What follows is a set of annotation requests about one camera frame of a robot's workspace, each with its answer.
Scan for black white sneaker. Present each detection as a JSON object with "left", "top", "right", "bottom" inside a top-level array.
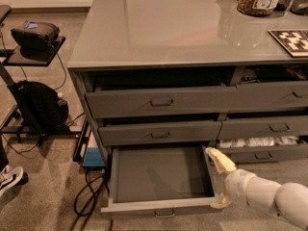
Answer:
[{"left": 0, "top": 166, "right": 28, "bottom": 197}]

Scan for black backpack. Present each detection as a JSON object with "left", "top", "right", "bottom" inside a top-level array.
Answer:
[{"left": 9, "top": 80, "right": 69, "bottom": 134}]

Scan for blue cloth on pouch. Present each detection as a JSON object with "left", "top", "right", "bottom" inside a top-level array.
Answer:
[{"left": 24, "top": 21, "right": 38, "bottom": 29}]

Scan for black white patterned board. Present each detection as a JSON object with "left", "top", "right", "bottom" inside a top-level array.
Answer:
[{"left": 269, "top": 30, "right": 308, "bottom": 57}]

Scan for grey drawer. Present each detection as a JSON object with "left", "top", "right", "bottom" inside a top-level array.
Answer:
[
  {"left": 217, "top": 137, "right": 308, "bottom": 164},
  {"left": 228, "top": 64, "right": 308, "bottom": 113},
  {"left": 85, "top": 86, "right": 240, "bottom": 118},
  {"left": 98, "top": 118, "right": 221, "bottom": 146},
  {"left": 101, "top": 143, "right": 217, "bottom": 218},
  {"left": 218, "top": 114, "right": 308, "bottom": 140}
]

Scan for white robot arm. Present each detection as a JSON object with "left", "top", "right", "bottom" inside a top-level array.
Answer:
[{"left": 205, "top": 147, "right": 308, "bottom": 231}]

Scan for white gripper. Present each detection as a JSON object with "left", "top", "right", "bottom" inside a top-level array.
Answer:
[{"left": 205, "top": 147, "right": 255, "bottom": 209}]

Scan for black side stand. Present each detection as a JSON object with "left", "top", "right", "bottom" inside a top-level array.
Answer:
[{"left": 0, "top": 4, "right": 89, "bottom": 163}]

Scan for grey cabinet with glossy top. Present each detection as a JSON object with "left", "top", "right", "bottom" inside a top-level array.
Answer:
[{"left": 68, "top": 0, "right": 307, "bottom": 162}]

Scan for blue box on floor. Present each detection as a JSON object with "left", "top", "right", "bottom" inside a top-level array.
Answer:
[{"left": 83, "top": 147, "right": 105, "bottom": 167}]

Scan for white items in drawer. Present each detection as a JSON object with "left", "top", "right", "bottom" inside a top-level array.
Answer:
[{"left": 218, "top": 136, "right": 299, "bottom": 148}]

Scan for black floor cables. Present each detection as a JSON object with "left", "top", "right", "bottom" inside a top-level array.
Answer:
[{"left": 69, "top": 167, "right": 115, "bottom": 231}]

